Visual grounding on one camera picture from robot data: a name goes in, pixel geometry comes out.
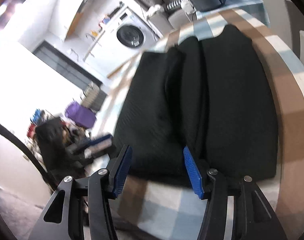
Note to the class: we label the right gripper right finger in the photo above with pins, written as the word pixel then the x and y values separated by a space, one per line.
pixel 253 216

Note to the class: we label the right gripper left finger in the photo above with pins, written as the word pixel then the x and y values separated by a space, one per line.
pixel 62 217

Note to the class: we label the black knit sweater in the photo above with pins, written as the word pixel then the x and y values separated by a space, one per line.
pixel 211 96

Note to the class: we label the shoe rack with shoes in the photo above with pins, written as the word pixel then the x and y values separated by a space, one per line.
pixel 46 128

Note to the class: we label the purple bag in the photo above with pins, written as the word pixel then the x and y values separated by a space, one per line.
pixel 81 115

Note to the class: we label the checkered plaid tablecloth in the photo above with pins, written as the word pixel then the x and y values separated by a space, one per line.
pixel 175 212

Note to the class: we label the white washing machine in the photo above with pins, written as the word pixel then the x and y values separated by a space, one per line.
pixel 133 34

